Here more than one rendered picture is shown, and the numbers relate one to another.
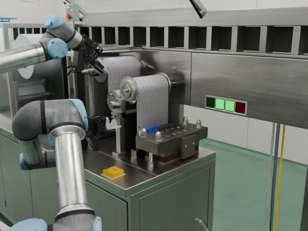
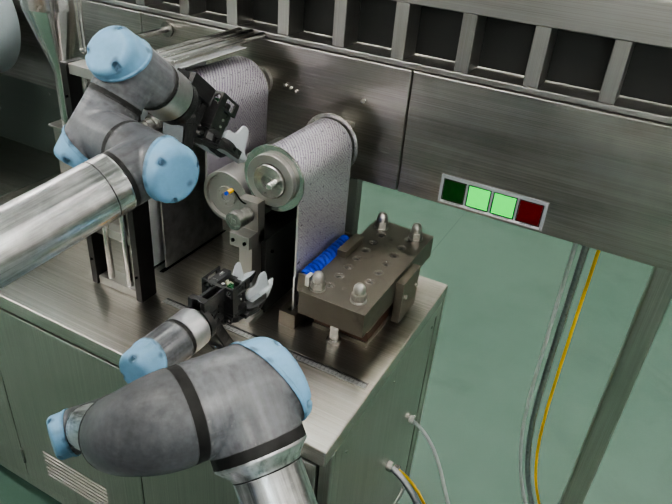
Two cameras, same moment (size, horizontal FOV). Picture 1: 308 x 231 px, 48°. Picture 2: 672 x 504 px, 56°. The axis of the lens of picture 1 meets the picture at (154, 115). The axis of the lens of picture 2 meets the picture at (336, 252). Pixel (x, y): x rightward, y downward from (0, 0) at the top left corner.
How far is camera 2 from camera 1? 75 cm
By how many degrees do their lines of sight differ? 25
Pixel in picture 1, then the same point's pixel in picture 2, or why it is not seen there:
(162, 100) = (340, 184)
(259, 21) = (614, 27)
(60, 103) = (240, 380)
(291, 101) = (657, 216)
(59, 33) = (139, 92)
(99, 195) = not seen: hidden behind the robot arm
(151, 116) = (320, 228)
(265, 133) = not seen: hidden behind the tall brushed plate
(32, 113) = (171, 435)
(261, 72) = (596, 145)
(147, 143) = (333, 309)
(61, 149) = not seen: outside the picture
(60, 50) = (183, 178)
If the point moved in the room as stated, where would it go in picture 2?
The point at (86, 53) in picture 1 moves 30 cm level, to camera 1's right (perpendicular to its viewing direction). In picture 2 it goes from (200, 125) to (379, 118)
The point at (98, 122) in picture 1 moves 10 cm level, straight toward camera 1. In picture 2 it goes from (234, 295) to (254, 327)
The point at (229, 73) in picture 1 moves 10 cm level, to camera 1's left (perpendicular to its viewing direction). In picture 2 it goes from (512, 136) to (470, 138)
